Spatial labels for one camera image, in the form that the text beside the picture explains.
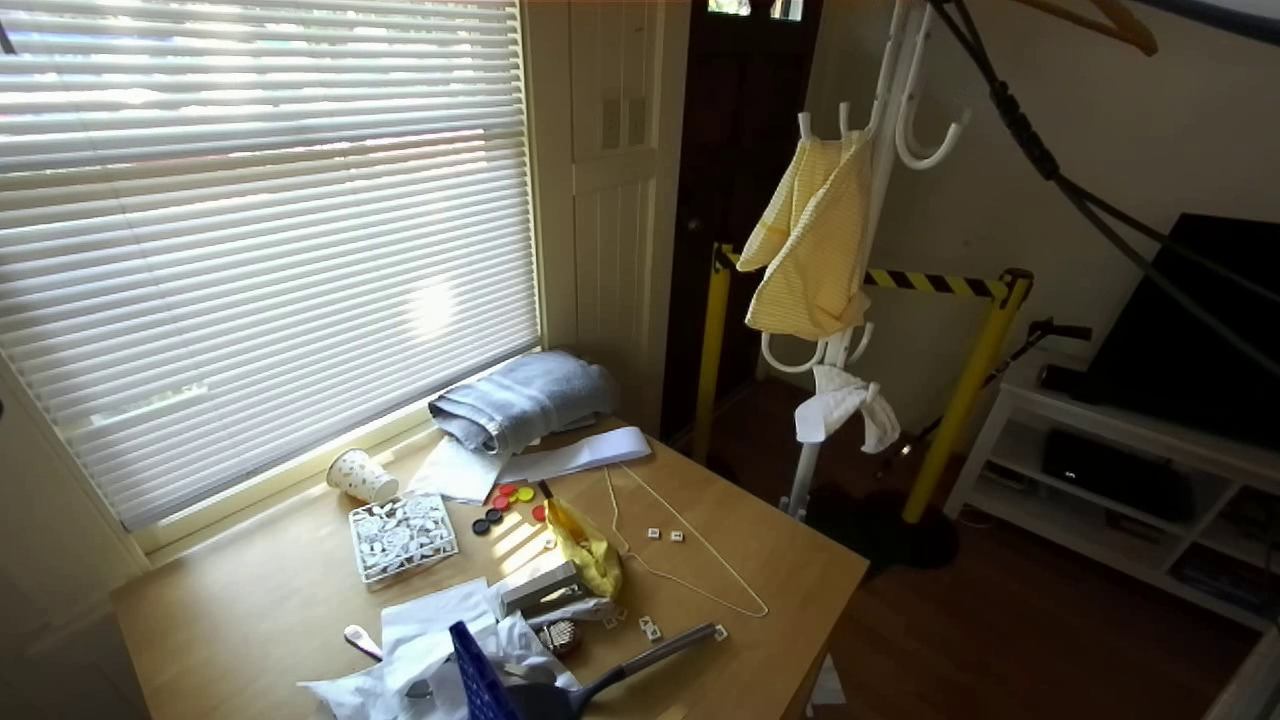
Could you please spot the white metal coat rack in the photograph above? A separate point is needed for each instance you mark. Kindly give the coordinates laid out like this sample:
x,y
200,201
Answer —
x,y
881,161

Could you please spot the grey folded towel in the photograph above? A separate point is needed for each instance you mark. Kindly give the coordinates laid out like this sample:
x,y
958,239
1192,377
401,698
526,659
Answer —
x,y
520,403

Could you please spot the small white disc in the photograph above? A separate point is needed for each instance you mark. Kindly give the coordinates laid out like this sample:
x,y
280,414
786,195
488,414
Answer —
x,y
679,539
654,534

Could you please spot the yellow plastic bag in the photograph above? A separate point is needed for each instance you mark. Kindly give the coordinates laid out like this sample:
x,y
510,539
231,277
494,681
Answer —
x,y
585,546

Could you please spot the red game disc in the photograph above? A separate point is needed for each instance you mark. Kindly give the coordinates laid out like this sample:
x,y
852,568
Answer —
x,y
503,496

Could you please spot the yellow cloth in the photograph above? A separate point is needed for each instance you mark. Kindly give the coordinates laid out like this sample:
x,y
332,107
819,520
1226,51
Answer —
x,y
804,255

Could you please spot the white knotted cloth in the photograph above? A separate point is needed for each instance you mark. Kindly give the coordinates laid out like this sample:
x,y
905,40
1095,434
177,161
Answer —
x,y
840,403

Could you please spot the white paper sheet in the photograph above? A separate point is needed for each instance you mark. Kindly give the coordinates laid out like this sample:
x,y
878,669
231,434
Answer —
x,y
453,474

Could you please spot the black game disc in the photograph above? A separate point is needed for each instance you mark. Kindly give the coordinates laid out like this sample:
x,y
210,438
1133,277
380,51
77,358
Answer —
x,y
483,527

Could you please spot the grey rectangular box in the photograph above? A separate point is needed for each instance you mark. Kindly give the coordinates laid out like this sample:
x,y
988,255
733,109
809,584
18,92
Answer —
x,y
546,594

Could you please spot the dark brown door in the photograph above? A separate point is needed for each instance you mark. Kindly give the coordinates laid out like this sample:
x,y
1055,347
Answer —
x,y
747,134

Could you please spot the small metal clip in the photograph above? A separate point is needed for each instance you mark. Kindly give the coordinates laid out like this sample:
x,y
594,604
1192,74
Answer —
x,y
651,626

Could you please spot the black white patterned box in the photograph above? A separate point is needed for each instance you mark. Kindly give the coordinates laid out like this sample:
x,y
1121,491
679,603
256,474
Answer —
x,y
401,539

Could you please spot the yellow black striped tape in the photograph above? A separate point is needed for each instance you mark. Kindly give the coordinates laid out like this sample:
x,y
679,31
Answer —
x,y
933,283

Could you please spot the white patterned paper cup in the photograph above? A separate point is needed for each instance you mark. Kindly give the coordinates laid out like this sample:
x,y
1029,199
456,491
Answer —
x,y
359,476

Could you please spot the blue white plastic packaging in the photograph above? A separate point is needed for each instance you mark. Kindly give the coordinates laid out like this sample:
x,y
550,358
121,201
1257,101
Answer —
x,y
415,626

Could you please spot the blue connect four grid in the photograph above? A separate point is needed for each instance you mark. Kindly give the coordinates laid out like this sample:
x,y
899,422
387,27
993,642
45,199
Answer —
x,y
483,675

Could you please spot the white floor paper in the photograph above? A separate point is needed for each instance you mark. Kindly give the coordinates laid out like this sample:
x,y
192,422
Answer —
x,y
826,681

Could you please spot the white window blinds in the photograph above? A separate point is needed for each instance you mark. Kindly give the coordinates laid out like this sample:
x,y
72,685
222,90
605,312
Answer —
x,y
267,267

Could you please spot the small white utensil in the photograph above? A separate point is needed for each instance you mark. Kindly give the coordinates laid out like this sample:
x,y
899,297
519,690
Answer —
x,y
363,642

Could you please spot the black media player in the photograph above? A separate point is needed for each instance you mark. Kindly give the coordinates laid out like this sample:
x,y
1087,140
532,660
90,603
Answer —
x,y
1114,474

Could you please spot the white television stand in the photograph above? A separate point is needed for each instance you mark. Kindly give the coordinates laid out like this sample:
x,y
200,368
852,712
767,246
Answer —
x,y
1133,427

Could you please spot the black television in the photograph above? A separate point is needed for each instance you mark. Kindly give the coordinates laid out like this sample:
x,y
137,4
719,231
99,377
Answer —
x,y
1202,335

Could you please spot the yellow barrier post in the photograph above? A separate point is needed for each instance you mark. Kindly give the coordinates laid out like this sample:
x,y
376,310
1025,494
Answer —
x,y
713,347
972,386

